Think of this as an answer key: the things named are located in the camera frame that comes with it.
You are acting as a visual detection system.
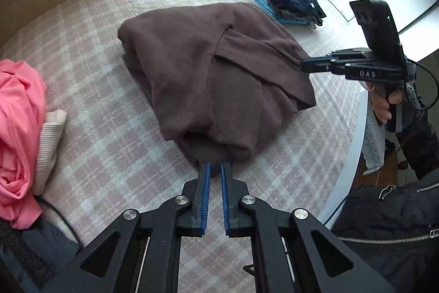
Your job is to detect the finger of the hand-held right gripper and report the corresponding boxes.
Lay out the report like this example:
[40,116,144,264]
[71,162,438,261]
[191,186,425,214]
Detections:
[324,50,371,63]
[300,57,345,74]

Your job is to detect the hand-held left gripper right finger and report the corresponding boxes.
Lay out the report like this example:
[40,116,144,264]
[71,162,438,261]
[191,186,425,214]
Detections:
[220,162,396,293]

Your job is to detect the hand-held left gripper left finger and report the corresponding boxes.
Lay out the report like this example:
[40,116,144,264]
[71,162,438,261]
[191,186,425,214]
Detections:
[41,162,211,293]

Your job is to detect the brown fleece garment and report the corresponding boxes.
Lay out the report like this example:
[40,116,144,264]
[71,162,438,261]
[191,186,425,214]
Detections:
[117,2,317,170]

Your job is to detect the person's right forearm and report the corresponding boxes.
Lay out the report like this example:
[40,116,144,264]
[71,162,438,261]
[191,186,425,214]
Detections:
[384,97,439,180]

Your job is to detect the person's right hand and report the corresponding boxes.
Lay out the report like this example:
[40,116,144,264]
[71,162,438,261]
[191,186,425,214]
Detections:
[365,80,405,124]

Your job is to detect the grey folded garment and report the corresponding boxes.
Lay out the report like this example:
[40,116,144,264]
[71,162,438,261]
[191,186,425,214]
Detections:
[274,8,325,29]

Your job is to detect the white lace cloth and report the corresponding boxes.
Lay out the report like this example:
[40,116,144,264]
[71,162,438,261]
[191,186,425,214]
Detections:
[360,101,386,173]

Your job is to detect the wooden slatted furniture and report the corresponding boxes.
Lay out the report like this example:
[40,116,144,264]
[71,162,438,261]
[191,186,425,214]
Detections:
[353,156,400,191]

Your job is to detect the dark grey jacket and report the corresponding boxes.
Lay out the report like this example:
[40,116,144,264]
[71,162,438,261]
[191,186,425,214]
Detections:
[21,217,83,293]

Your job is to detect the person's black jacket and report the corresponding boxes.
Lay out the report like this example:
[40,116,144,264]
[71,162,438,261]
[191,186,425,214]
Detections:
[331,169,439,293]

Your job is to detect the pink plaid tablecloth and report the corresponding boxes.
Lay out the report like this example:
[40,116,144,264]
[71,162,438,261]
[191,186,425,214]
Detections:
[0,0,373,293]

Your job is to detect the black pants yellow stripes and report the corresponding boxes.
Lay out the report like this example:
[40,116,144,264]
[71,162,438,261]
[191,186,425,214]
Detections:
[0,219,52,280]

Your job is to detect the pink garment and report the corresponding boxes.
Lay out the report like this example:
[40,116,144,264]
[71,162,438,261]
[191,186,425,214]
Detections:
[0,60,47,229]

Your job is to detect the black cable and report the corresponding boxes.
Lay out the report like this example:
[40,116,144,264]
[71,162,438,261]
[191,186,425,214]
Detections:
[406,61,439,111]

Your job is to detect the black drawstring cord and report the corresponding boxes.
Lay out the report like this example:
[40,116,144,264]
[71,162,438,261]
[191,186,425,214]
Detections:
[34,197,83,245]

